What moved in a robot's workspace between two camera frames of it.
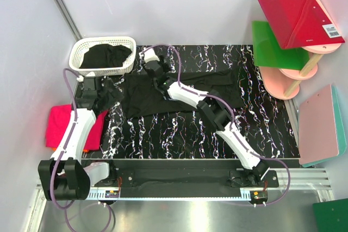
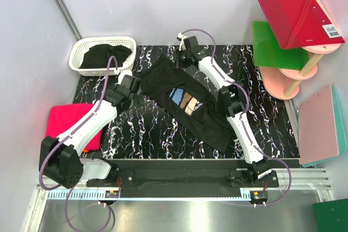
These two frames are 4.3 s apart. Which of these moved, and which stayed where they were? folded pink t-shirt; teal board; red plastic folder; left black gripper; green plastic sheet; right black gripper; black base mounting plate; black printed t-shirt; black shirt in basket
Moved: right black gripper; left black gripper; black printed t-shirt
Stayed: folded pink t-shirt; black shirt in basket; black base mounting plate; red plastic folder; teal board; green plastic sheet
